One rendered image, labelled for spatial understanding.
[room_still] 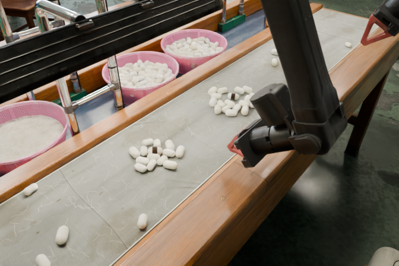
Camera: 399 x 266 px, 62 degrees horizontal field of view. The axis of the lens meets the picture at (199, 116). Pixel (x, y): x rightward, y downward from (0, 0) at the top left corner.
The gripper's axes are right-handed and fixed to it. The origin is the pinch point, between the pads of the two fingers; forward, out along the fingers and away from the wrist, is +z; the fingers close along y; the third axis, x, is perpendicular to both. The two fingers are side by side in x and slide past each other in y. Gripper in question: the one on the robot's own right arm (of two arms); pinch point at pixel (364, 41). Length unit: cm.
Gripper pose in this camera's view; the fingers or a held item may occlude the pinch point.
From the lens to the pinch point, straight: 91.7
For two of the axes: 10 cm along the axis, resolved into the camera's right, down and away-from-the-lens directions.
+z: -3.7, 5.5, 7.5
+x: 7.2, 6.8, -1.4
